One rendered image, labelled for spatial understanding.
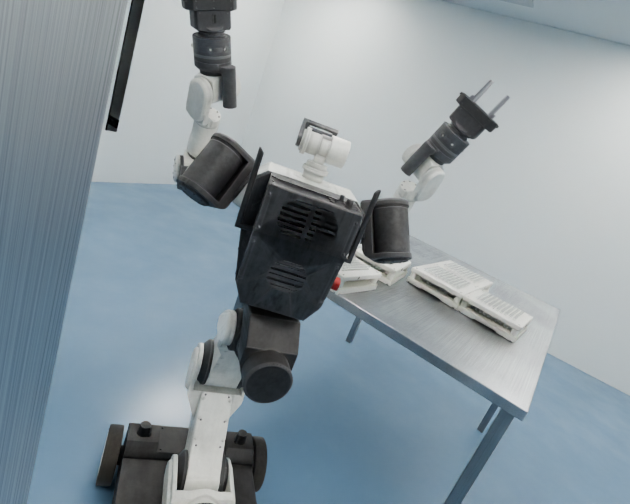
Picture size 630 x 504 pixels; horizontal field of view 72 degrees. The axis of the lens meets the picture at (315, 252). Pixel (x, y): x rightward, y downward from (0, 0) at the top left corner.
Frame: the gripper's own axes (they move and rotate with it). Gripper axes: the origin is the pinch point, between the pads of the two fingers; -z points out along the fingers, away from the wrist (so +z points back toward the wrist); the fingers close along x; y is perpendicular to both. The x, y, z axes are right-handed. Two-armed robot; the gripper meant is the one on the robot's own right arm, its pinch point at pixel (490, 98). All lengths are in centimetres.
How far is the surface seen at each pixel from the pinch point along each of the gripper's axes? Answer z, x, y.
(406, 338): 65, -34, 4
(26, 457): 25, -10, -109
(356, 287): 73, -11, 16
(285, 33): 122, 301, 395
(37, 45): 4, -1, -109
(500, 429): 60, -70, 0
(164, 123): 246, 273, 239
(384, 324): 68, -26, 5
